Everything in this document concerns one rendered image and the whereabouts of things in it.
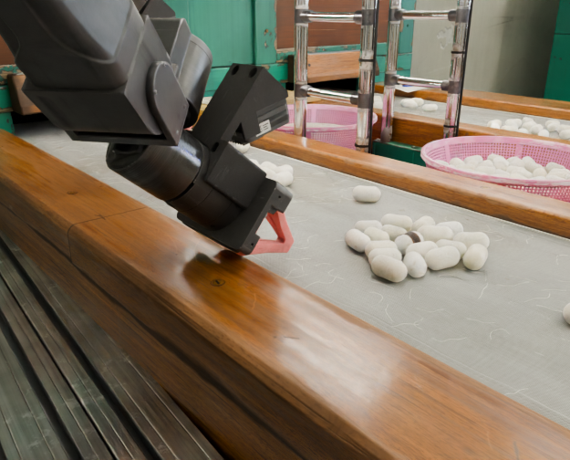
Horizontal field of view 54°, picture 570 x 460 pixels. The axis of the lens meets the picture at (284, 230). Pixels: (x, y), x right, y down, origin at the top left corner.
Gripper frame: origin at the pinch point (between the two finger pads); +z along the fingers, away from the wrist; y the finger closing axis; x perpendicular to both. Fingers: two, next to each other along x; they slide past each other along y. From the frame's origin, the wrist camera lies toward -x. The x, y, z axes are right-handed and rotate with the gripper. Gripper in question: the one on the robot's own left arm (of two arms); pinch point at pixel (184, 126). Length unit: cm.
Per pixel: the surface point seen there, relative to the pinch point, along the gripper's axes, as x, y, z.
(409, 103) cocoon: -42, 18, 60
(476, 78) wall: -148, 115, 215
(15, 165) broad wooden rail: 16.3, 15.2, -11.3
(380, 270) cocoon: 7.4, -39.0, 2.0
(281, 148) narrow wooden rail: -7.5, 2.7, 19.4
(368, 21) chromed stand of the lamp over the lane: -26.9, -10.0, 11.3
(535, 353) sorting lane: 8, -54, 3
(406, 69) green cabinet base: -66, 46, 84
